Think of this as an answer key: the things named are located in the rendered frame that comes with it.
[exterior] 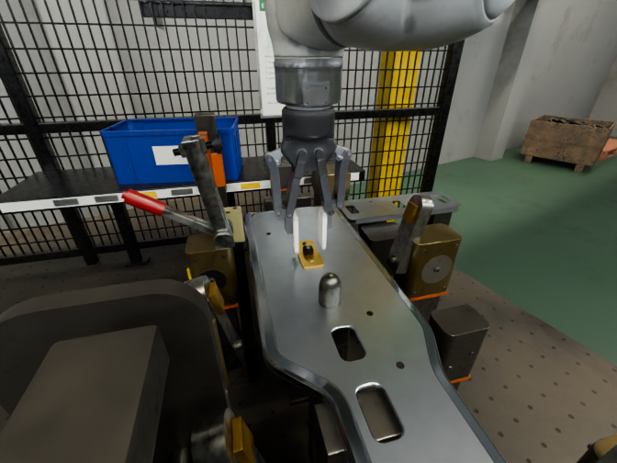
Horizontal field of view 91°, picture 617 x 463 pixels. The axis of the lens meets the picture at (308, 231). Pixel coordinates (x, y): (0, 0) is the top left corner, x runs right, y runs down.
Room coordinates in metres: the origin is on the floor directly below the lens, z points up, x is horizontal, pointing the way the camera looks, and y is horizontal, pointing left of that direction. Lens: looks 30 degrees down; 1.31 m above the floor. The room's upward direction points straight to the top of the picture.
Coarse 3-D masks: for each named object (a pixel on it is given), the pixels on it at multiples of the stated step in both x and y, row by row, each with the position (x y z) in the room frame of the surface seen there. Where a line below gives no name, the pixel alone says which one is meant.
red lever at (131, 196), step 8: (128, 192) 0.39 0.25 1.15; (136, 192) 0.39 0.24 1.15; (128, 200) 0.38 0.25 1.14; (136, 200) 0.39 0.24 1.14; (144, 200) 0.39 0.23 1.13; (152, 200) 0.40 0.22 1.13; (160, 200) 0.41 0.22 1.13; (144, 208) 0.39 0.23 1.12; (152, 208) 0.39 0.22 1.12; (160, 208) 0.39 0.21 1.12; (168, 208) 0.40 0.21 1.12; (160, 216) 0.39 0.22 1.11; (168, 216) 0.40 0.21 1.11; (176, 216) 0.40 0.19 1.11; (184, 216) 0.40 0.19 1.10; (192, 216) 0.41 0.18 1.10; (192, 224) 0.40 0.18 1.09; (200, 224) 0.41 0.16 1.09; (208, 224) 0.41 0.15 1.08; (208, 232) 0.41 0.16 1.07
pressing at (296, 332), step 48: (288, 240) 0.50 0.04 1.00; (336, 240) 0.50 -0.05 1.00; (288, 288) 0.36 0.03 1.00; (384, 288) 0.36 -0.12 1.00; (288, 336) 0.27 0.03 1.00; (384, 336) 0.27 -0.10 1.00; (432, 336) 0.27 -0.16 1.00; (336, 384) 0.20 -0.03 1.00; (384, 384) 0.20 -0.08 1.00; (432, 384) 0.20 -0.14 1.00; (432, 432) 0.16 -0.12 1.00; (480, 432) 0.16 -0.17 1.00
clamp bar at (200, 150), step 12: (216, 132) 0.43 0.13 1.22; (180, 144) 0.41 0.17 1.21; (192, 144) 0.40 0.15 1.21; (204, 144) 0.41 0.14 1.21; (216, 144) 0.41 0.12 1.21; (192, 156) 0.40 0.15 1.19; (204, 156) 0.43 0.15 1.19; (192, 168) 0.40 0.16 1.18; (204, 168) 0.40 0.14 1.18; (204, 180) 0.40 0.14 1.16; (204, 192) 0.40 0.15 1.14; (216, 192) 0.41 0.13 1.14; (204, 204) 0.40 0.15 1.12; (216, 204) 0.40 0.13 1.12; (216, 216) 0.40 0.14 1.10; (216, 228) 0.40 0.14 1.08; (228, 228) 0.41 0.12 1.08
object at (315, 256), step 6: (306, 240) 0.50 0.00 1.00; (312, 240) 0.50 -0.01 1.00; (300, 246) 0.48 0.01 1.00; (306, 246) 0.46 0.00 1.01; (312, 246) 0.48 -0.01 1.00; (300, 252) 0.46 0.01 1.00; (306, 252) 0.45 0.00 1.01; (312, 252) 0.45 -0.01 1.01; (318, 252) 0.46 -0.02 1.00; (300, 258) 0.44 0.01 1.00; (306, 258) 0.44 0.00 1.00; (312, 258) 0.44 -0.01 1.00; (318, 258) 0.44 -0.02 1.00; (306, 264) 0.42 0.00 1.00; (312, 264) 0.42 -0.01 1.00; (318, 264) 0.42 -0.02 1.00
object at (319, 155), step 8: (320, 152) 0.44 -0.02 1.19; (320, 160) 0.44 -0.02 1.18; (320, 168) 0.44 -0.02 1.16; (320, 176) 0.44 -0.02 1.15; (320, 184) 0.45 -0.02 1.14; (328, 184) 0.45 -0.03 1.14; (320, 192) 0.46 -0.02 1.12; (328, 192) 0.45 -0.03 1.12; (328, 200) 0.45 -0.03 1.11; (328, 208) 0.45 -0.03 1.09
